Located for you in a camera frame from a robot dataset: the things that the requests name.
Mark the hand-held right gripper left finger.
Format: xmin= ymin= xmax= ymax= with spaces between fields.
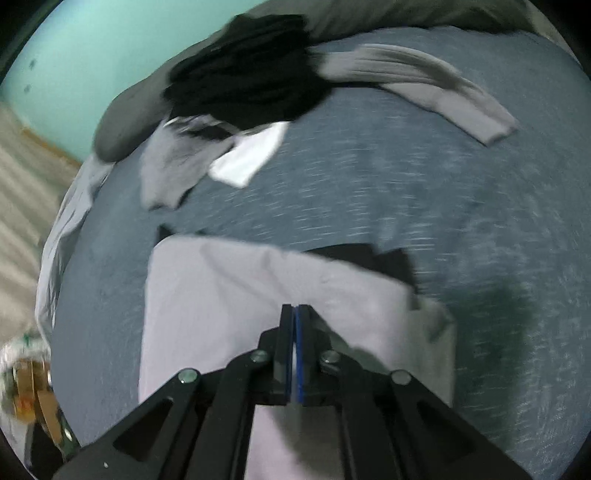
xmin=53 ymin=304 xmax=294 ymax=480

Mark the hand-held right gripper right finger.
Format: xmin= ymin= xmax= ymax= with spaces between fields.
xmin=294 ymin=304 xmax=532 ymax=480

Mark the light grey jacket black trim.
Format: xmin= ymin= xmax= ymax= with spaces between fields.
xmin=139 ymin=234 xmax=459 ymax=480

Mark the bed with blue-grey sheet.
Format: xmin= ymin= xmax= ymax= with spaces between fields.
xmin=48 ymin=25 xmax=591 ymax=480

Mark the white cloth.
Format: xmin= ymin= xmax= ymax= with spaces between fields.
xmin=208 ymin=122 xmax=290 ymax=188

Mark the cardboard box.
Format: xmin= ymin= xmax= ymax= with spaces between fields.
xmin=13 ymin=359 xmax=66 ymax=449

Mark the light grey blanket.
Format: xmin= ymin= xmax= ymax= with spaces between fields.
xmin=34 ymin=157 xmax=115 ymax=343

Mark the black garment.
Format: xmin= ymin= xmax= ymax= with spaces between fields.
xmin=161 ymin=14 xmax=334 ymax=133

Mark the dark grey long pillow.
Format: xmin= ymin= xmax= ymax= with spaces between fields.
xmin=92 ymin=0 xmax=542 ymax=163

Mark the striped beige curtain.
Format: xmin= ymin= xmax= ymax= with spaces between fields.
xmin=0 ymin=102 xmax=82 ymax=334

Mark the grey knit sweater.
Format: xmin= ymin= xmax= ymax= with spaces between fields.
xmin=139 ymin=44 xmax=519 ymax=212

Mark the wooden wall trim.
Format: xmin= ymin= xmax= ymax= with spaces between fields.
xmin=21 ymin=129 xmax=82 ymax=170

